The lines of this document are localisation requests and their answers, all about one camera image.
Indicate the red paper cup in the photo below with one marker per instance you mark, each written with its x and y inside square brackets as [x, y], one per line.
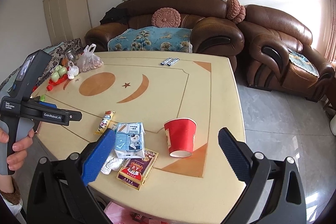
[180, 134]

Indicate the right blue candy wrapper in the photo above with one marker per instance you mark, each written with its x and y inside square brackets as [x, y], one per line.
[172, 62]

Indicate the white tissue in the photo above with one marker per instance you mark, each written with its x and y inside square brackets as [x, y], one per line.
[112, 163]

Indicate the black garment on sofa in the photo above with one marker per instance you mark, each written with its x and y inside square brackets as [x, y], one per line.
[115, 15]

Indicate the red gold card box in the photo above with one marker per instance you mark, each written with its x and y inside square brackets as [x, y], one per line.
[134, 172]

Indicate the brown leather sofa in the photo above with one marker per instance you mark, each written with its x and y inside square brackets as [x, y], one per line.
[197, 26]

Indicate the blue white milk carton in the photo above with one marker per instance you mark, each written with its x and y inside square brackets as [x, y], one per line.
[130, 141]

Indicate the person's left hand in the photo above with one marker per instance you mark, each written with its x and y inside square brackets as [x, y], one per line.
[16, 160]

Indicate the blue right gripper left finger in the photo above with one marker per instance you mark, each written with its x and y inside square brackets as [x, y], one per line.
[95, 155]

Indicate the cream wooden cabinet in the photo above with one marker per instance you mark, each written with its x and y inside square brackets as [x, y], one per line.
[66, 19]

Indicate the pink cushion on armrest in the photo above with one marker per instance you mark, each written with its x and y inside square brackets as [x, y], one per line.
[235, 12]

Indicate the clear bag of nuts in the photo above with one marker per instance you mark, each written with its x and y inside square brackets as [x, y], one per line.
[88, 60]

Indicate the pink lined trash bin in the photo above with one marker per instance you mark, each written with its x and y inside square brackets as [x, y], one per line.
[121, 215]

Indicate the brown leather armchair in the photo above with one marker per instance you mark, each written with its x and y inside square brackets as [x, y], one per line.
[278, 54]

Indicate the floral covered side furniture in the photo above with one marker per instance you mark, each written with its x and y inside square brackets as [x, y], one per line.
[57, 53]

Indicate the yellow snack wrapper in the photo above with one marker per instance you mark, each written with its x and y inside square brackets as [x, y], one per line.
[105, 122]

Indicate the blue candy wrapper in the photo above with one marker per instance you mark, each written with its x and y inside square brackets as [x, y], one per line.
[172, 62]
[166, 61]

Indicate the pink round cushion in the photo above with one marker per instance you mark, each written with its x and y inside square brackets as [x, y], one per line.
[166, 18]

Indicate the blue floral seat cover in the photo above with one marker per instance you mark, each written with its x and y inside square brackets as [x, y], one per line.
[152, 39]

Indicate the green white toy on red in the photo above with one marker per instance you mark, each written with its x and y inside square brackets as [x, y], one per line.
[58, 76]

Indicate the small white plastic bag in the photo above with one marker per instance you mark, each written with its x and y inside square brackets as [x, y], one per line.
[73, 70]

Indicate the glass jar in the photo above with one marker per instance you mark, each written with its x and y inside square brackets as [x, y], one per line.
[70, 54]

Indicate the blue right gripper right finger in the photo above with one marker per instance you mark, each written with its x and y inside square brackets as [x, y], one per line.
[237, 154]

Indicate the left blue candy wrapper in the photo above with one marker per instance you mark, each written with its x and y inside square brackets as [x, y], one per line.
[166, 61]

